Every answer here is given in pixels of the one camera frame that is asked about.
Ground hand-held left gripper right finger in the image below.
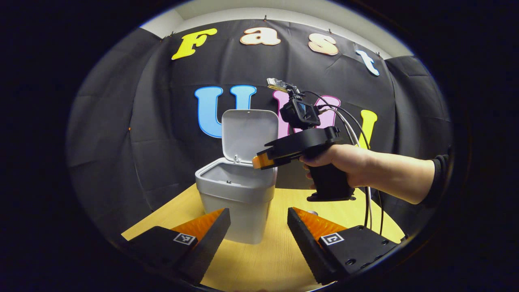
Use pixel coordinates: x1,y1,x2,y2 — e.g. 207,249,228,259
287,207,400,286

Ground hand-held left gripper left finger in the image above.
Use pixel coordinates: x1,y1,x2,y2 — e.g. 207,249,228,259
122,208,232,286

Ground white desktop garbage bin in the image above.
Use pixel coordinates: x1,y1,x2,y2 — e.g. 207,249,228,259
195,109,279,245

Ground wooden desktop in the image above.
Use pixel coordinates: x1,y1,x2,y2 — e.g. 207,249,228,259
121,183,406,292

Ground black backdrop cloth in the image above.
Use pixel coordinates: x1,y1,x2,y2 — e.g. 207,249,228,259
67,18,453,236

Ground black cable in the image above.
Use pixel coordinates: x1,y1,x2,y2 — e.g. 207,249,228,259
317,103,369,228
303,90,385,236

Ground white cable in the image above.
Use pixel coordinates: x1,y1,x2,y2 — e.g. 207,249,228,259
318,106,373,231

